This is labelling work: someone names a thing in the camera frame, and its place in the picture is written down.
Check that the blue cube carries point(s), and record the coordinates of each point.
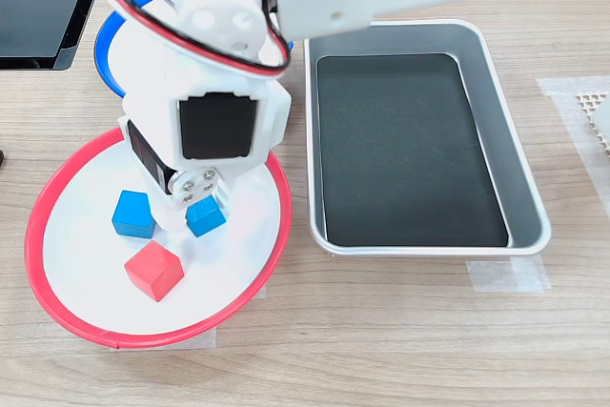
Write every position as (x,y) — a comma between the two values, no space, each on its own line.
(132,216)
(206,218)

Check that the red cube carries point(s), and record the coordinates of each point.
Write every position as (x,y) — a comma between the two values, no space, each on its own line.
(154,271)

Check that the blue-rimmed white plate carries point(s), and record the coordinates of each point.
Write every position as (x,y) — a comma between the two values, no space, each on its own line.
(119,68)

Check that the red-rimmed white plate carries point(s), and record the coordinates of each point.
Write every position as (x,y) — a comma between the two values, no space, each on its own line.
(86,283)

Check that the black tray mat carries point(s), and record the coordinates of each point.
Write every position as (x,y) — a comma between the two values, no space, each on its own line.
(405,149)

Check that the small black object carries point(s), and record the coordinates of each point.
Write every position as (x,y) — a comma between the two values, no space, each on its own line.
(1,159)

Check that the black glossy device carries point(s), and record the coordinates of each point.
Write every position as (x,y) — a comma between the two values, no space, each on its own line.
(38,21)

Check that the translucent tape strip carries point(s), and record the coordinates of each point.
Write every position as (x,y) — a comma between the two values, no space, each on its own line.
(491,278)

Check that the steel tray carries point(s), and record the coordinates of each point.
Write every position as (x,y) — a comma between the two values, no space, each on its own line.
(514,178)

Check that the pale perforated base plate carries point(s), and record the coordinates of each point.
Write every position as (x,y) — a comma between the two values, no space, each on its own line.
(587,102)

